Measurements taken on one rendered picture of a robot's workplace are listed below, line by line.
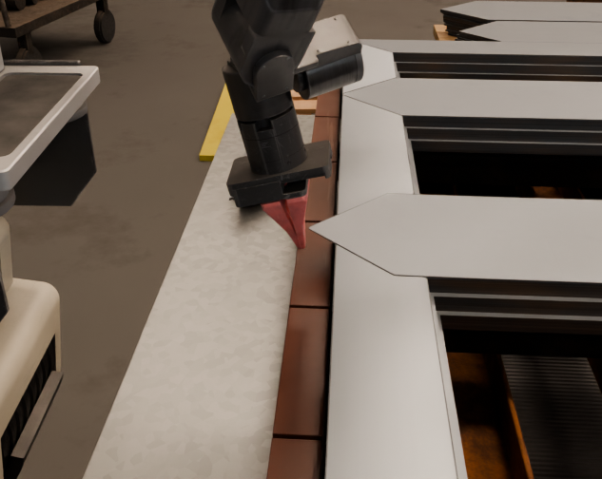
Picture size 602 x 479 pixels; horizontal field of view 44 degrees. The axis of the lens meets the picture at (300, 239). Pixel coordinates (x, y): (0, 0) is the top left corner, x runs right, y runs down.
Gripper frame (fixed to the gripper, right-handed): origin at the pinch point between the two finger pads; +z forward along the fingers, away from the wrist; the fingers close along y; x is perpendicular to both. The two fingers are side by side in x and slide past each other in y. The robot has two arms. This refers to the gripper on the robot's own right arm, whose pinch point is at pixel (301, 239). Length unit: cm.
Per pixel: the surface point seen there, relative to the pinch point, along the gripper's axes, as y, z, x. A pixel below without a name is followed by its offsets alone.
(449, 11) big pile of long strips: -27, 9, -112
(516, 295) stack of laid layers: -20.4, 6.7, 6.7
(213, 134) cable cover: 70, 72, -237
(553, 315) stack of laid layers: -23.6, 9.2, 7.4
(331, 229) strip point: -3.1, 0.7, -2.2
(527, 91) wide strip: -33, 8, -50
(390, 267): -8.9, 2.0, 5.2
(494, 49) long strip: -31, 8, -74
